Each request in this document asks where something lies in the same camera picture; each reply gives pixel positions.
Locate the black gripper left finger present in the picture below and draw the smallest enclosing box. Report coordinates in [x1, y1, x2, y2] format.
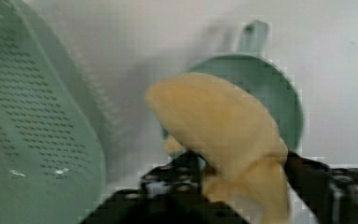
[80, 152, 249, 224]

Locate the green perforated colander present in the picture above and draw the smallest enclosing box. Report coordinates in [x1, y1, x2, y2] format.
[0, 0, 106, 224]

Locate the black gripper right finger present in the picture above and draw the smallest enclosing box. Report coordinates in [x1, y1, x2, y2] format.
[284, 151, 358, 224]

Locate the green mug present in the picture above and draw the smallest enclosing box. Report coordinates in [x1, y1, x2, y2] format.
[161, 20, 304, 153]

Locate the yellow plush peeled banana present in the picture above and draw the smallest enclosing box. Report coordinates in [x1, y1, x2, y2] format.
[145, 73, 290, 224]

